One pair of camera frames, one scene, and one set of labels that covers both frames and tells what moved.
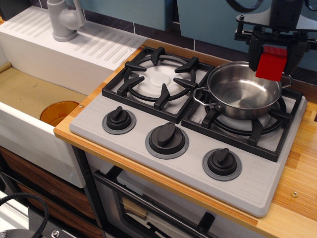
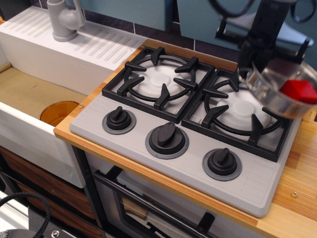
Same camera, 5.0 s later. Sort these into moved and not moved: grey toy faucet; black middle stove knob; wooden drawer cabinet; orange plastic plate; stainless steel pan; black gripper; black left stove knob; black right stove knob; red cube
Moved: black gripper; stainless steel pan; red cube
Not moved: wooden drawer cabinet; black right stove knob; black middle stove knob; orange plastic plate; grey toy faucet; black left stove knob
